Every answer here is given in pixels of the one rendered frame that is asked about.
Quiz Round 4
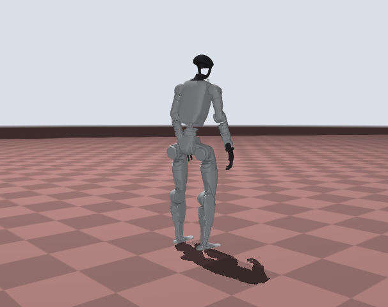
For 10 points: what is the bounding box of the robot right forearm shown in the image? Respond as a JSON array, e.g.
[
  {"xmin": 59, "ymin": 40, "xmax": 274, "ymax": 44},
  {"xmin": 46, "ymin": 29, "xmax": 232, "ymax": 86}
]
[{"xmin": 218, "ymin": 112, "xmax": 233, "ymax": 148}]

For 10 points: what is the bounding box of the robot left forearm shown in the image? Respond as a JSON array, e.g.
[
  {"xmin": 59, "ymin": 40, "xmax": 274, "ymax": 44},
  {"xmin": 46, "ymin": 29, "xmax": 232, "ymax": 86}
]
[{"xmin": 172, "ymin": 118, "xmax": 183, "ymax": 139}]

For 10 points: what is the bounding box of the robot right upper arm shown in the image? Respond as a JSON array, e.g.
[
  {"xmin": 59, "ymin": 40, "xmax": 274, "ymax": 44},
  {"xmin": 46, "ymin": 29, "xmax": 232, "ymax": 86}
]
[{"xmin": 207, "ymin": 84, "xmax": 224, "ymax": 123}]

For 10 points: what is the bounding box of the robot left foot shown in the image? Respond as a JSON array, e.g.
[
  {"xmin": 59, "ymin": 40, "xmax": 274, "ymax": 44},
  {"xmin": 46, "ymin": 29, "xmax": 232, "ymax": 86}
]
[{"xmin": 172, "ymin": 235, "xmax": 194, "ymax": 244}]

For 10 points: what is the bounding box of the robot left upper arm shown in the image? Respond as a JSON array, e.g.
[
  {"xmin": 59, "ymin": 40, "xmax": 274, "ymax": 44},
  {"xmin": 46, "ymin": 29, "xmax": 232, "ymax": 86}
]
[{"xmin": 170, "ymin": 84, "xmax": 183, "ymax": 121}]

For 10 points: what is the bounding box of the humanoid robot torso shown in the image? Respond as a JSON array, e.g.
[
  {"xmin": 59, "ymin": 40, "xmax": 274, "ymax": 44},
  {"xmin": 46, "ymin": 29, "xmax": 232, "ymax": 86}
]
[{"xmin": 177, "ymin": 79, "xmax": 212, "ymax": 155}]

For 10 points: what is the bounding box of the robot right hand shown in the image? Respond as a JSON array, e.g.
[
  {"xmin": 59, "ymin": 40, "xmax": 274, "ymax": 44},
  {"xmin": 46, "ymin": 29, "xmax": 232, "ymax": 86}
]
[{"xmin": 225, "ymin": 143, "xmax": 234, "ymax": 170}]

